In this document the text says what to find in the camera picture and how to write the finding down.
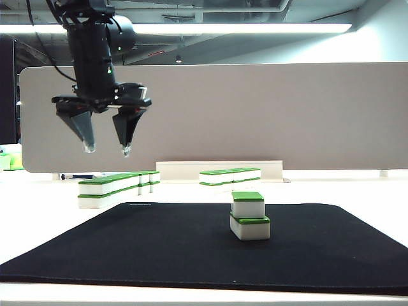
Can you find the long ceiling light strip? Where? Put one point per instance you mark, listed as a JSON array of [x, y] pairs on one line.
[[255, 28]]

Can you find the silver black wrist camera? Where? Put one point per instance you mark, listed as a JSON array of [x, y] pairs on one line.
[[135, 90]]

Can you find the black pen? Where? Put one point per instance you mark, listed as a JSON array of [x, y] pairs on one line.
[[79, 176]]

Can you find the grey desk divider panel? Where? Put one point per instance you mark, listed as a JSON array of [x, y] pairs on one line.
[[255, 118]]

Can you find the black ceiling spot lamp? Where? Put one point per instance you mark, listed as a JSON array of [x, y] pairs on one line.
[[178, 59]]

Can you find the black rectangular mat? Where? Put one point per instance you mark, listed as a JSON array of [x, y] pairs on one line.
[[127, 248]]

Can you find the dark cabinet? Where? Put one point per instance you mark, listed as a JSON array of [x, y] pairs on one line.
[[6, 95]]

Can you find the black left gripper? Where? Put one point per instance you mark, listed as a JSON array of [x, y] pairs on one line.
[[95, 99]]

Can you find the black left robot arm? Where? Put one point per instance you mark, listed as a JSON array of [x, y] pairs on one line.
[[90, 57]]

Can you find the white green box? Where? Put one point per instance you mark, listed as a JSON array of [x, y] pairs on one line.
[[4, 162]]

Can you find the red ceiling sign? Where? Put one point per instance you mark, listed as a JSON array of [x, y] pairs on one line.
[[157, 53]]

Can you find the yellow green object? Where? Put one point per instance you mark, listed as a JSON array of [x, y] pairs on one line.
[[16, 162]]

